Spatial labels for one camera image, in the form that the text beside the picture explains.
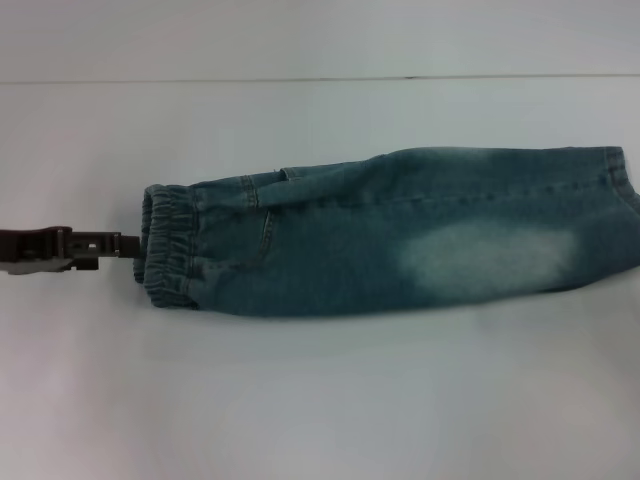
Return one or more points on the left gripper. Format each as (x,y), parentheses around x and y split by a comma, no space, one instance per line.
(35,247)

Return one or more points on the blue denim shorts cartoon print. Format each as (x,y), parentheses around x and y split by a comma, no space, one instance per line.
(350,250)

